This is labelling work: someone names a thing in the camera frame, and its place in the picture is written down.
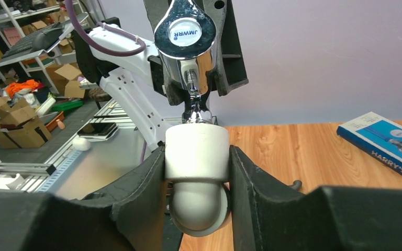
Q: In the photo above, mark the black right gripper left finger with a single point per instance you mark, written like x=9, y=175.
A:
x=127, y=214

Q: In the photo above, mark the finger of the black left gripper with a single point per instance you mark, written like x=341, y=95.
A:
x=156, y=9
x=230, y=72

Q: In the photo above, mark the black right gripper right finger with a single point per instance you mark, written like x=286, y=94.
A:
x=270, y=215

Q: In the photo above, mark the white PVC elbow fitting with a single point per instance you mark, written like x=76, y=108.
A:
x=196, y=163

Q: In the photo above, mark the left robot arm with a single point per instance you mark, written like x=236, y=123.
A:
x=108, y=56

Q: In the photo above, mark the blue Harry's razor box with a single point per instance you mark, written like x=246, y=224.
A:
x=377, y=136

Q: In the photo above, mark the aluminium frame rail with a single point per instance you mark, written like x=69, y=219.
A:
x=103, y=163

